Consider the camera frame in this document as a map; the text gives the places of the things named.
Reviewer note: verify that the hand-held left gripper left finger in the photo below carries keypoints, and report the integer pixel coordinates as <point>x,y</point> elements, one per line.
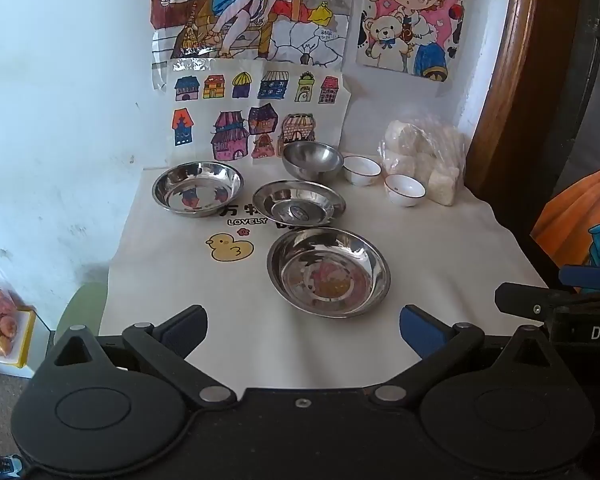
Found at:
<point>186,325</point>

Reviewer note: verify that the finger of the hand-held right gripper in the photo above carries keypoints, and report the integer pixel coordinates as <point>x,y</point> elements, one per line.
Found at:
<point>587,277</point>
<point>530,300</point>

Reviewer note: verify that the yellow-edged white box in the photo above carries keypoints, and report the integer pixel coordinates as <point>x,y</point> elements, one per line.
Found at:
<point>26,335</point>

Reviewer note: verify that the coloured figure wall drawing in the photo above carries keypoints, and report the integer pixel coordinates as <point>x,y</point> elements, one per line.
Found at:
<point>260,5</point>

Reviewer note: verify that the coloured houses drawing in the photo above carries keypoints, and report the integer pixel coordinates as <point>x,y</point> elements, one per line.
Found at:
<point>280,95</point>

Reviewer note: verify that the white red-rimmed ceramic bowl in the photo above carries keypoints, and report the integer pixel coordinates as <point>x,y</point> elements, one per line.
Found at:
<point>361,170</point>
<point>405,191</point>

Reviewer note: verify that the stainless steel bowl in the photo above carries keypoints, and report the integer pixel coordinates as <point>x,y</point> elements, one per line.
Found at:
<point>312,160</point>

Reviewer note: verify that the clear plastic bag of buns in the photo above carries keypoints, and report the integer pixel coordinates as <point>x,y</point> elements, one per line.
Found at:
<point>430,155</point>

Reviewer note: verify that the brown wooden frame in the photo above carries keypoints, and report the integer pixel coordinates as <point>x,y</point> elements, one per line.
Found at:
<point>520,60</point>

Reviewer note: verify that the cartoon child and bear drawing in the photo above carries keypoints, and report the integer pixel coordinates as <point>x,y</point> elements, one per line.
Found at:
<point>410,15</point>

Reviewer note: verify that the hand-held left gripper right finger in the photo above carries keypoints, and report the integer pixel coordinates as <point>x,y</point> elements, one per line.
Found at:
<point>419,332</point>

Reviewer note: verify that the stainless steel plate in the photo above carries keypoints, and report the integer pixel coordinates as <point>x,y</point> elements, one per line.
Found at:
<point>197,190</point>
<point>328,272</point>
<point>300,202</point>

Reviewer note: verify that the orange painting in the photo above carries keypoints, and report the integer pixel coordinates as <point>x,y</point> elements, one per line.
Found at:
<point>575,220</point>

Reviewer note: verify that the dark furniture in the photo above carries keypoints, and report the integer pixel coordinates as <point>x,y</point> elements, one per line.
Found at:
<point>510,220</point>

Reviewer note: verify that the cream printed tablecloth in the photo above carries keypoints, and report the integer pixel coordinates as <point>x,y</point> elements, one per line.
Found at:
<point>180,275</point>

